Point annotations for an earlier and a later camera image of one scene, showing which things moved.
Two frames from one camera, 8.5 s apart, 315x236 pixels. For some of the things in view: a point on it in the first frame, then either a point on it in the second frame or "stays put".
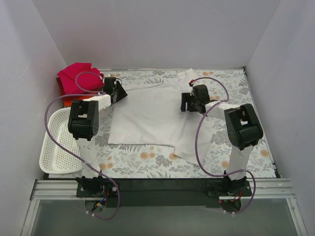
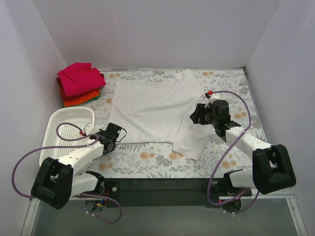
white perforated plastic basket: [53, 159] stays put
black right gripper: [187, 101] → [199, 115]
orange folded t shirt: [68, 101] stays put
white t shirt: [151, 115] stays put
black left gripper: [118, 92] → [114, 131]
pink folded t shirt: [79, 78] stays put
